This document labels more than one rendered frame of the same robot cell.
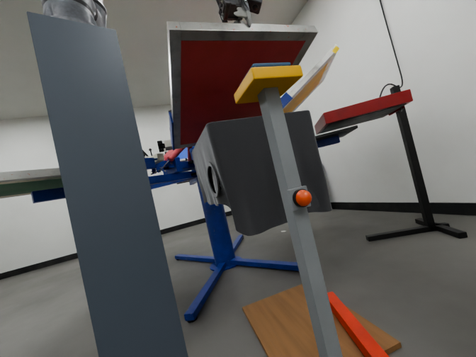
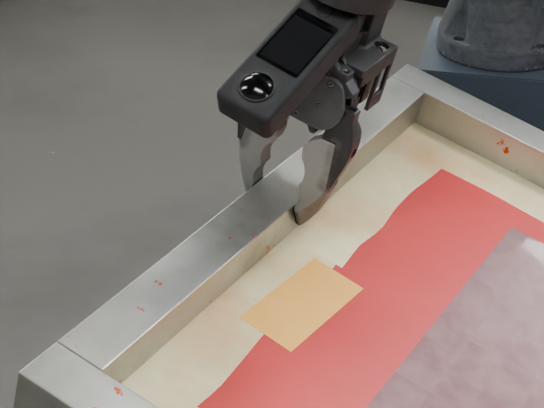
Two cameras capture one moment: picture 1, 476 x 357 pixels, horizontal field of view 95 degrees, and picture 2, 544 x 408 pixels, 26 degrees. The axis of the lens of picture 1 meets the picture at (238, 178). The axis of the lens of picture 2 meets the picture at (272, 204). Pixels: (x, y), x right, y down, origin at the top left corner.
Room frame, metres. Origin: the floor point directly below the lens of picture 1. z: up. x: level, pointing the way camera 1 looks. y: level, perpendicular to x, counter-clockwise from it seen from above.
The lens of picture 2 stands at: (1.42, -0.71, 1.72)
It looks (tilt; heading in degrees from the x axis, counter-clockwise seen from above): 29 degrees down; 139
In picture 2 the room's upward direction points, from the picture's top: straight up
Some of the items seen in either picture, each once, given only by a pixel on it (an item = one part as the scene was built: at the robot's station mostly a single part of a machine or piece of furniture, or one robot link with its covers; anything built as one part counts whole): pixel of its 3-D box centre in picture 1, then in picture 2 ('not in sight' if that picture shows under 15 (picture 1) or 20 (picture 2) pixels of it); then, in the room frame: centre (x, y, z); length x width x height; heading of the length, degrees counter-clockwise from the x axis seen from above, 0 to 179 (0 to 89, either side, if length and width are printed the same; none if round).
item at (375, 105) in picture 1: (355, 115); not in sight; (1.84, -1.10, 1.06); 0.61 x 0.46 x 0.12; 79
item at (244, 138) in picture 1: (275, 170); not in sight; (0.84, -0.15, 0.74); 0.45 x 0.03 x 0.43; 109
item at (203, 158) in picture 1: (214, 177); not in sight; (1.00, 0.11, 0.77); 0.46 x 0.09 x 0.36; 19
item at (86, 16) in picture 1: (72, 27); (504, 8); (0.60, 0.36, 1.25); 0.15 x 0.15 x 0.10
